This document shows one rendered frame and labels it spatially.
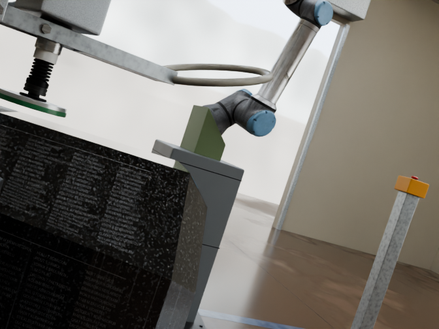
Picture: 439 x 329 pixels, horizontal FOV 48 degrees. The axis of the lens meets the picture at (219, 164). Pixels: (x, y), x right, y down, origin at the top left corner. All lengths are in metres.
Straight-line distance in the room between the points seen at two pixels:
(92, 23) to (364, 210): 6.88
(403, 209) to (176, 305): 1.78
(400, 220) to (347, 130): 4.91
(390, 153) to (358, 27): 2.01
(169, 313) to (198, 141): 1.37
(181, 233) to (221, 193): 1.21
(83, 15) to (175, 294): 0.85
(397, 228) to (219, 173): 1.01
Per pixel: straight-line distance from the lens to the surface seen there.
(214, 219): 2.52
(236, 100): 2.60
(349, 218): 7.95
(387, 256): 2.83
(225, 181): 2.49
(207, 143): 2.52
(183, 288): 1.27
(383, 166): 8.12
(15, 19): 1.55
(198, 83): 1.77
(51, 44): 1.61
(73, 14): 1.56
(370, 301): 2.87
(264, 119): 2.47
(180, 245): 1.28
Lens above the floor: 0.95
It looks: 3 degrees down
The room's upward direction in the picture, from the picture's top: 18 degrees clockwise
